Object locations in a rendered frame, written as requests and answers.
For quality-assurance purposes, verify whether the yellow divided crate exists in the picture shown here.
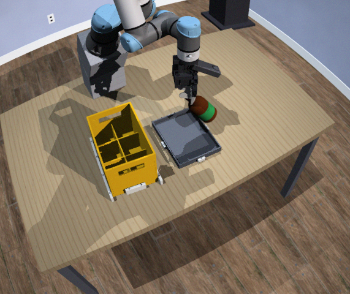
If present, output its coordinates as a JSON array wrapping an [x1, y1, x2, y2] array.
[[89, 108, 158, 197]]

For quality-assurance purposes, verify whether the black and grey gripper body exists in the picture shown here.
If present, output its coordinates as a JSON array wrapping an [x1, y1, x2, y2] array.
[[172, 55, 199, 88]]

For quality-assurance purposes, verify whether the brown bottle with green label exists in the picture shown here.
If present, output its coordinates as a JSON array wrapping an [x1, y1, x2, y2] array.
[[186, 96, 217, 123]]

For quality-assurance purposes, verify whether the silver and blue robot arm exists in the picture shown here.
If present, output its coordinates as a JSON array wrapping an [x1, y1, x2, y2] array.
[[86, 0, 221, 78]]

